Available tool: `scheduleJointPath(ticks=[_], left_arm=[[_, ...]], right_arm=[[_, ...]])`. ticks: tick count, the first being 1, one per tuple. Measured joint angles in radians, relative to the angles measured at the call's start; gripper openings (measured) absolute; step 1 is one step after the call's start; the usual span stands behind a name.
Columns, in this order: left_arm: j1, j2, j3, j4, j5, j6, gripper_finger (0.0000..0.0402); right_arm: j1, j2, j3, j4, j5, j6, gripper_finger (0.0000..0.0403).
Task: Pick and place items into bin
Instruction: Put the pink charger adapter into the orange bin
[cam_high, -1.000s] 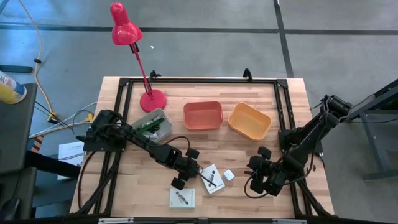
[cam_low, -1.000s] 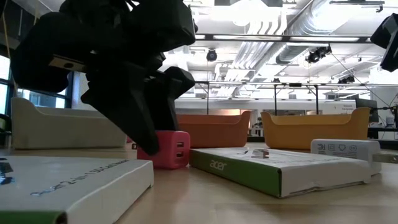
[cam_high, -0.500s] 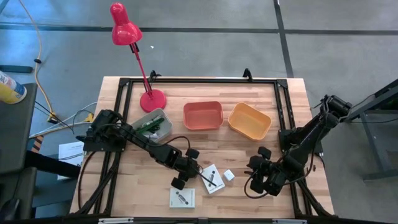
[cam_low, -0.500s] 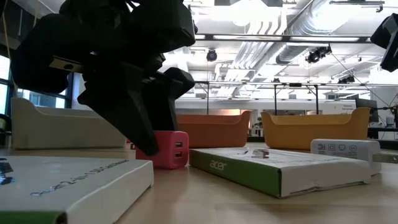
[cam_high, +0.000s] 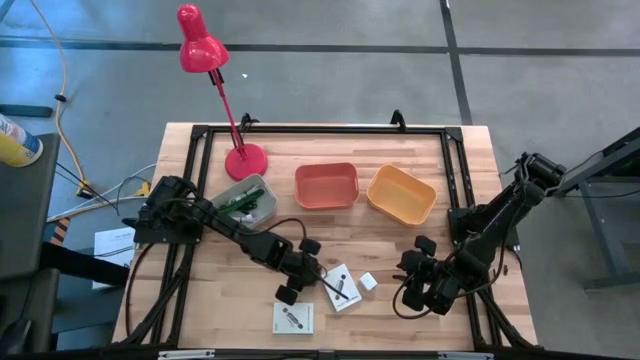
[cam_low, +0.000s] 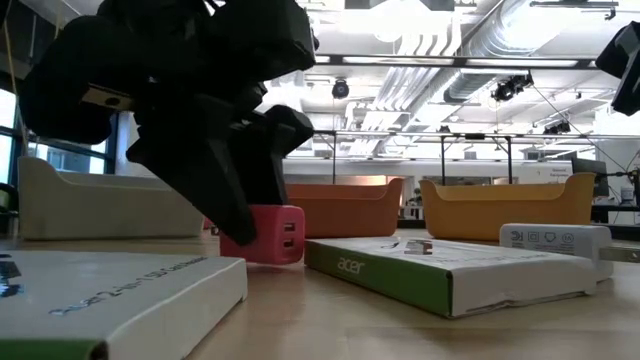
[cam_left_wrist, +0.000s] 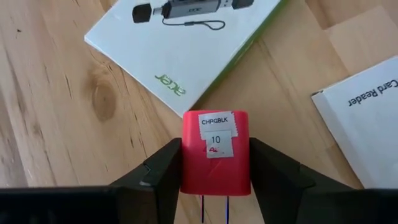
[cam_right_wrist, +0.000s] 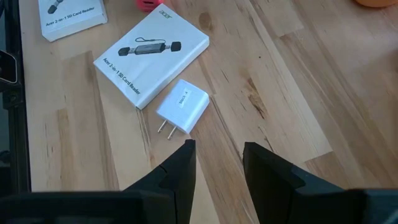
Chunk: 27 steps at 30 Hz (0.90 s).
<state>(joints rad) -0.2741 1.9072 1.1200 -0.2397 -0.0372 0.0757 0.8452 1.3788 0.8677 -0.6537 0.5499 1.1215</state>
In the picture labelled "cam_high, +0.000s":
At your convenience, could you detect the black aluminium table frame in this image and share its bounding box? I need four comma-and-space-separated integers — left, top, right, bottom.
119, 123, 539, 351

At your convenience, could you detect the silver metal bracket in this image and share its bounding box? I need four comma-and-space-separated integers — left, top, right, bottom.
438, 351, 495, 360
157, 349, 216, 360

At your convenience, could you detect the yellow plastic bin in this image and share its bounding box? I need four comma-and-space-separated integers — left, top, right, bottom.
366, 164, 438, 227

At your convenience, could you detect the grey plastic bin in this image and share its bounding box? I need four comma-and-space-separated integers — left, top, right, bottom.
209, 173, 279, 230

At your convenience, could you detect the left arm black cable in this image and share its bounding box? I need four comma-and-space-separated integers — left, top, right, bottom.
169, 197, 350, 301

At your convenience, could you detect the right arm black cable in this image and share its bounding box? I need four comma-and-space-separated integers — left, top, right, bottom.
392, 267, 507, 320

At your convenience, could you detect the yellow hanging cable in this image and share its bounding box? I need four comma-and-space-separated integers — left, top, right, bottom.
28, 0, 94, 197

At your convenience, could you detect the black side table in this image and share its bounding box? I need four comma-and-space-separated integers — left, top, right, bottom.
0, 133, 61, 281

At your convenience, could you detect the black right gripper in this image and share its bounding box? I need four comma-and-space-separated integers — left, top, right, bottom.
397, 234, 464, 316

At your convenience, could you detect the yellow wipes canister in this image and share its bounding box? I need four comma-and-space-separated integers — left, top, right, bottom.
0, 115, 44, 169

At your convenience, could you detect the red desk lamp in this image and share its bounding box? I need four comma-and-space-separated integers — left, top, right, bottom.
175, 3, 269, 182

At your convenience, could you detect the grey metal stand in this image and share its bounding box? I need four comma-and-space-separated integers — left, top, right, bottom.
552, 127, 640, 291

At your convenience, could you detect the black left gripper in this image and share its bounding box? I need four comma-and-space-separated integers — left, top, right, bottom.
274, 237, 324, 306

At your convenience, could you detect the white card reader box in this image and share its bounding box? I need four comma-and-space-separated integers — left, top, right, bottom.
271, 301, 315, 336
322, 263, 363, 313

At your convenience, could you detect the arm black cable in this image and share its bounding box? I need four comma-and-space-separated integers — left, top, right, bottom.
169, 197, 350, 301
392, 267, 507, 320

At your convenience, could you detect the black bench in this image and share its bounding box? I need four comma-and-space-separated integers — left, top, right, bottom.
0, 242, 132, 354

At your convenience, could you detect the white paper sheet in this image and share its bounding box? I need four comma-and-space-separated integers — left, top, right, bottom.
92, 227, 137, 290

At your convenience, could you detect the red-orange plastic bin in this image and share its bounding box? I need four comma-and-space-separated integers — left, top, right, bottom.
293, 162, 361, 210

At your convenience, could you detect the black floor cable cover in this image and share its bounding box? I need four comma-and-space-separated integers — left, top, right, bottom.
0, 103, 54, 119

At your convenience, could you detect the orange black striped tape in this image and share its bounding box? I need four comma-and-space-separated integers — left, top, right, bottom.
49, 217, 71, 246

